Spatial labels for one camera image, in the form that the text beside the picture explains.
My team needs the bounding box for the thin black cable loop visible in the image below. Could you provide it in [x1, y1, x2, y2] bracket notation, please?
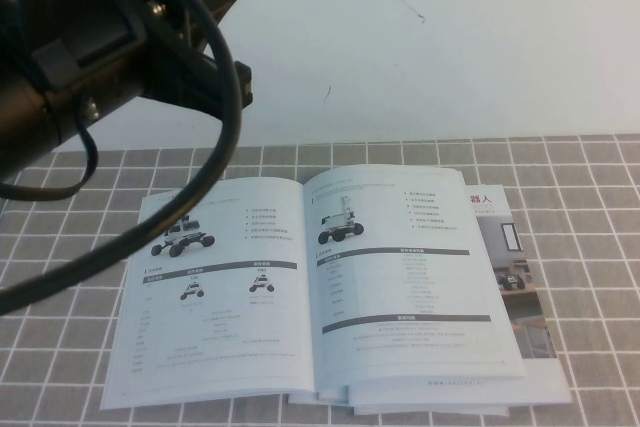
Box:
[0, 111, 100, 202]

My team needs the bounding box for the grey white grid tablecloth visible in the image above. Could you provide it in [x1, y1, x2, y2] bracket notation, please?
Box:
[0, 132, 640, 427]

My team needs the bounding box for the brochure with photo cover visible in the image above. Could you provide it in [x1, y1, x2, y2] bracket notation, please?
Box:
[287, 181, 574, 419]

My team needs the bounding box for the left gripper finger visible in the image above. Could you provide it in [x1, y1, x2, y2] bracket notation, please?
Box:
[232, 60, 255, 109]

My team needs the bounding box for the white product catalogue book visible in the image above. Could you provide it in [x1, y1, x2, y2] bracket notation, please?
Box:
[99, 164, 529, 398]

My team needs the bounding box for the thick black camera cable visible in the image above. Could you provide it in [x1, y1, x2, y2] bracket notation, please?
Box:
[0, 0, 246, 318]

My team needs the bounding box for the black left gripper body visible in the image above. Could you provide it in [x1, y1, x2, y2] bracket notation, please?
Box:
[139, 51, 237, 116]

